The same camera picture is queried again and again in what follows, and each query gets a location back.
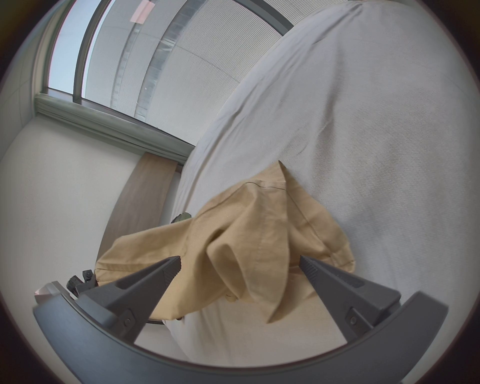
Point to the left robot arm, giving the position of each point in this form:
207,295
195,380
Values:
45,291

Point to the tan shorts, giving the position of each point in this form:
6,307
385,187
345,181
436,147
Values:
243,232

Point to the green garment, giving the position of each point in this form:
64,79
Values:
182,217

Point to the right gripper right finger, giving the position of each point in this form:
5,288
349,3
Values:
337,292

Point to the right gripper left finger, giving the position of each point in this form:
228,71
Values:
142,292

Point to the grey-green curtain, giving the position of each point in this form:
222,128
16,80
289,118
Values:
112,127

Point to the bed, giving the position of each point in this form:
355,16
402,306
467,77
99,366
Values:
375,131

